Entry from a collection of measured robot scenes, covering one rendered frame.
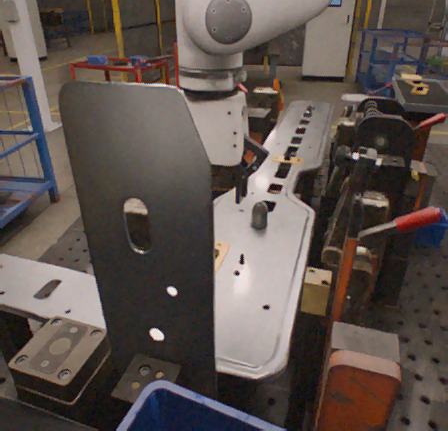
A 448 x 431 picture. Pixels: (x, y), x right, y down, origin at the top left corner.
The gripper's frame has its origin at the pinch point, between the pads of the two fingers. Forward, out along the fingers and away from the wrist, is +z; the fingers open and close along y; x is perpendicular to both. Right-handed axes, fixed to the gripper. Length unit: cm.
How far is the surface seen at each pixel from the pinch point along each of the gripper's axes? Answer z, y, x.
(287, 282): 12.5, -13.3, 2.8
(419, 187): 7.9, -35.3, -29.7
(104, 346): 8.0, 3.9, 25.2
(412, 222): -0.4, -28.6, 1.1
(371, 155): -9.0, -21.8, 1.2
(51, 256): 43, 60, -22
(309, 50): 55, 58, -703
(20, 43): 15, 329, -297
